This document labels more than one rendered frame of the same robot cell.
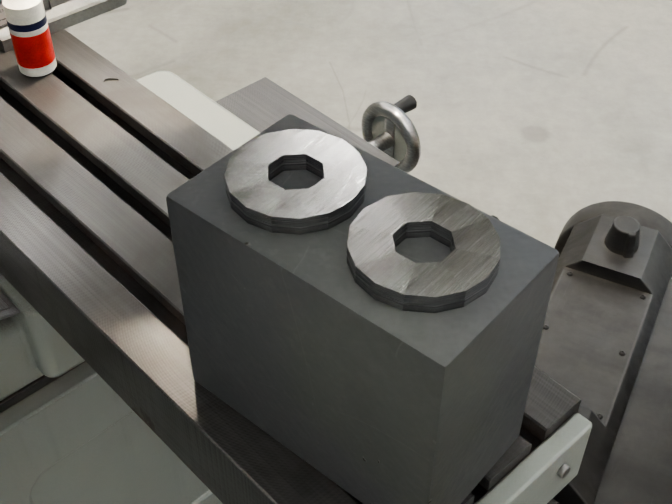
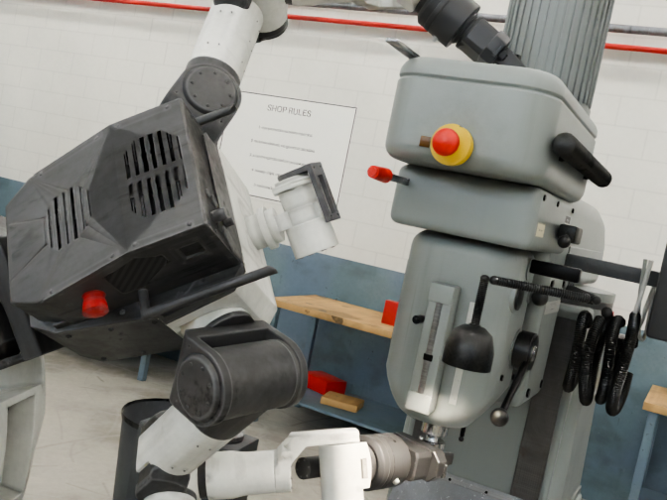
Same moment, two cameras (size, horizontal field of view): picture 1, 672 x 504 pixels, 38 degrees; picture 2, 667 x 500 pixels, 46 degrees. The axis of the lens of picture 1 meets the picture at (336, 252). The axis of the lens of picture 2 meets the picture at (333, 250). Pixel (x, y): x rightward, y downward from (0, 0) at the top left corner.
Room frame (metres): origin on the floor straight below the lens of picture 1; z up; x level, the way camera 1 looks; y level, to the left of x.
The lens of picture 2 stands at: (1.99, -0.41, 1.65)
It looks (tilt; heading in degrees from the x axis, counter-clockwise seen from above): 4 degrees down; 159
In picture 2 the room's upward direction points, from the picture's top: 11 degrees clockwise
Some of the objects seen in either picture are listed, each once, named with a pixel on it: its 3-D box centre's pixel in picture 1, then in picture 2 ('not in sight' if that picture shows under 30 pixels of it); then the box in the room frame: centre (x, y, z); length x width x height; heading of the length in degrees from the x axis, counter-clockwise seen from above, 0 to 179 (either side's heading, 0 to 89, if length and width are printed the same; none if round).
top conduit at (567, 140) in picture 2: not in sight; (584, 164); (0.90, 0.43, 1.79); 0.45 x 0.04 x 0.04; 133
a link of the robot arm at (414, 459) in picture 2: not in sight; (396, 459); (0.85, 0.23, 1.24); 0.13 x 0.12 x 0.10; 25
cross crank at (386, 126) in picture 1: (373, 147); not in sight; (1.16, -0.06, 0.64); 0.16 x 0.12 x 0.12; 133
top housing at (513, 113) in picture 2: not in sight; (499, 137); (0.80, 0.32, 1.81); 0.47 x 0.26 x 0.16; 133
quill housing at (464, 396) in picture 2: not in sight; (457, 327); (0.81, 0.31, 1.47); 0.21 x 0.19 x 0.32; 43
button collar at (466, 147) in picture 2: not in sight; (452, 145); (0.97, 0.14, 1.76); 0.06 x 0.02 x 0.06; 43
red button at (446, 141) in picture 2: not in sight; (447, 142); (0.99, 0.12, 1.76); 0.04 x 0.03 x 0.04; 43
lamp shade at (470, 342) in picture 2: not in sight; (470, 344); (1.02, 0.21, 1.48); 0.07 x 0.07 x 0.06
